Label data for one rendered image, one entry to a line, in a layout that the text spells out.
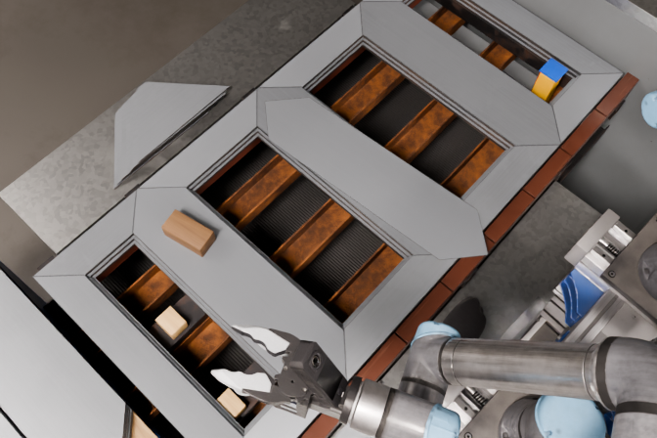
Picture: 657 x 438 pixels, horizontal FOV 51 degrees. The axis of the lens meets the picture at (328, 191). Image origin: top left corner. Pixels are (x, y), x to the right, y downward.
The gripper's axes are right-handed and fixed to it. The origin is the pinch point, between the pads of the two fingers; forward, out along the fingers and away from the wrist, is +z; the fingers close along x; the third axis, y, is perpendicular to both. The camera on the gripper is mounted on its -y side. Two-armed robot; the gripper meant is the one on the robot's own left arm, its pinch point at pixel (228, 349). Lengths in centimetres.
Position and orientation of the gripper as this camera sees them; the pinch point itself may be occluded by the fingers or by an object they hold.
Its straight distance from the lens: 106.7
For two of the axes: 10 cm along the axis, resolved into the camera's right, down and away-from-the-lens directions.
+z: -9.4, -3.1, 1.4
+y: -0.7, 5.6, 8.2
